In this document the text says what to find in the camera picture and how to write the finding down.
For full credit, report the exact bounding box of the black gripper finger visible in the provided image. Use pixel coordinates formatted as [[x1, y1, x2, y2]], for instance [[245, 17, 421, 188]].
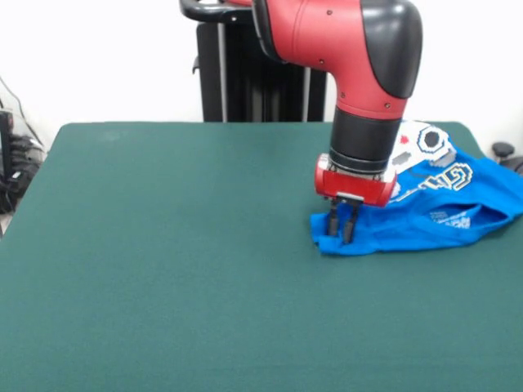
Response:
[[325, 197, 341, 238], [341, 201, 361, 246]]

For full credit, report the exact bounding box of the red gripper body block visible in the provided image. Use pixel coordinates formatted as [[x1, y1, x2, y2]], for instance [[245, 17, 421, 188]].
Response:
[[313, 154, 400, 209]]

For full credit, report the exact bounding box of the blue printed t-shirt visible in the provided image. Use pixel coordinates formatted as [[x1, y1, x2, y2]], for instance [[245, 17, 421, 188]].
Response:
[[308, 119, 523, 256]]

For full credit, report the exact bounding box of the dark green table cloth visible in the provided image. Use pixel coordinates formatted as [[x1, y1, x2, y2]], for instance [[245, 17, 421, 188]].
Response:
[[0, 121, 523, 392]]

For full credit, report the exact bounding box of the black electronics box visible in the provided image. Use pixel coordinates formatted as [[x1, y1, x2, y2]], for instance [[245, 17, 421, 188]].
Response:
[[0, 109, 14, 185]]

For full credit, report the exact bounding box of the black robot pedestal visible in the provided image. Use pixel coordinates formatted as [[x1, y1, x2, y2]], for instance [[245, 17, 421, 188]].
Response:
[[178, 0, 337, 123]]

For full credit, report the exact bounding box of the black cable bundle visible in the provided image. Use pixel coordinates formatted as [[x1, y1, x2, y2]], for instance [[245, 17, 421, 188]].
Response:
[[0, 134, 47, 214]]

